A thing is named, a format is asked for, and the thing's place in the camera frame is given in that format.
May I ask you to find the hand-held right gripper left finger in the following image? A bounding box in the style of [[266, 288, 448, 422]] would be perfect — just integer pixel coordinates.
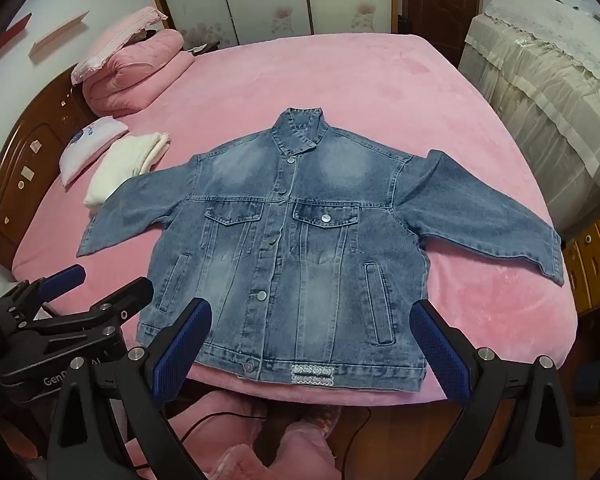
[[45, 297, 213, 480]]

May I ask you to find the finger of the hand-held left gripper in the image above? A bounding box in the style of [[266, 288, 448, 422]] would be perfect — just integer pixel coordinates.
[[87, 276, 156, 332], [0, 264, 87, 323]]

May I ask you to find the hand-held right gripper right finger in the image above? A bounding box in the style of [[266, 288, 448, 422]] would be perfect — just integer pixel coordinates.
[[409, 299, 578, 480]]

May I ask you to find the blue denim jacket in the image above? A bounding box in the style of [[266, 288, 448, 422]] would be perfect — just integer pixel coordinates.
[[76, 106, 566, 393]]

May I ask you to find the folded white cloth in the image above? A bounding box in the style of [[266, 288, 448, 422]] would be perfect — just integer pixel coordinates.
[[83, 132, 172, 207]]

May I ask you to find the light pink folded garment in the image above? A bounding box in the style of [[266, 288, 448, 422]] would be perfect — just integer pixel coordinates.
[[59, 116, 129, 188]]

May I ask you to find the dark wooden headboard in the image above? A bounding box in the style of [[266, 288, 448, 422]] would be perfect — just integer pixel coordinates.
[[0, 62, 98, 273]]

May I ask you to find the dark blue round container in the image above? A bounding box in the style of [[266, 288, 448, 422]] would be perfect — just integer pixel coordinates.
[[575, 352, 600, 406]]

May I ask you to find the person's pink fleece clothing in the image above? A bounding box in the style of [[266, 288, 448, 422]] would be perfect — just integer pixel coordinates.
[[125, 390, 341, 480]]

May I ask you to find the wooden drawer cabinet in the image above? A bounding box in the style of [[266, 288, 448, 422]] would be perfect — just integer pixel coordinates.
[[562, 200, 600, 316]]

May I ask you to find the folded pink quilt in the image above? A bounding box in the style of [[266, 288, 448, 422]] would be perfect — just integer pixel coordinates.
[[82, 29, 197, 116]]

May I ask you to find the pink lace-trimmed pillow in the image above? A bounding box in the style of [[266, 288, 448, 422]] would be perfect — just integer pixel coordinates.
[[71, 6, 170, 86]]

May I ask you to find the pink bed blanket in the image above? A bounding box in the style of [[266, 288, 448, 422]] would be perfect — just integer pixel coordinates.
[[10, 34, 581, 408]]

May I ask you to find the floral-door wardrobe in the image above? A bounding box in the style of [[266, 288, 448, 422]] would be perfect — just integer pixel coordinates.
[[142, 0, 396, 51]]

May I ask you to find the wooden wall strip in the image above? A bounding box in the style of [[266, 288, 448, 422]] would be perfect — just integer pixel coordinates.
[[30, 11, 88, 61]]

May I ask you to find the red wall strip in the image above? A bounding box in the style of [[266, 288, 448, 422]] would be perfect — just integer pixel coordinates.
[[0, 12, 31, 56]]

